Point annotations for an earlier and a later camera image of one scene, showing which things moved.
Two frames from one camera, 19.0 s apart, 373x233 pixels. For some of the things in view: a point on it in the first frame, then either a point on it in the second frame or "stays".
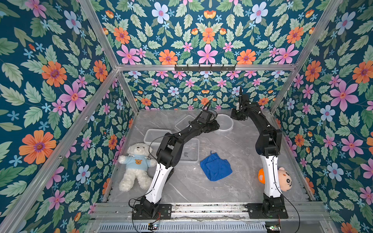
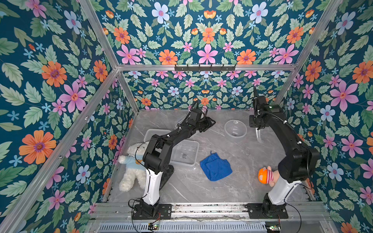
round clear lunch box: (225, 122) -> (235, 130)
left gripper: (214, 126) -> (207, 123)
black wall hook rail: (203, 69) stays
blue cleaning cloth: (214, 168) stays
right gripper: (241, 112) -> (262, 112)
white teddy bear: (137, 162) stays
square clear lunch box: (190, 151) stays
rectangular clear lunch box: (155, 137) stays
